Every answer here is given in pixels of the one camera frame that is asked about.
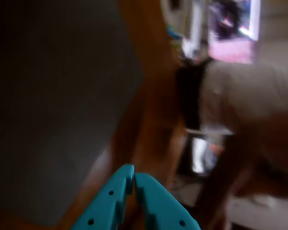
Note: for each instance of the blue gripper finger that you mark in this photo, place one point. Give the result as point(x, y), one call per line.
point(105, 206)
point(158, 206)

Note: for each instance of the dark grey mat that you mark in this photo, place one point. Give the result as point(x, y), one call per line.
point(50, 95)

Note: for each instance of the person in pale shirt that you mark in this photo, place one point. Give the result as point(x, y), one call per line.
point(242, 95)

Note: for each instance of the bright pink screen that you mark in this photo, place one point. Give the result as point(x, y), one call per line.
point(230, 50)

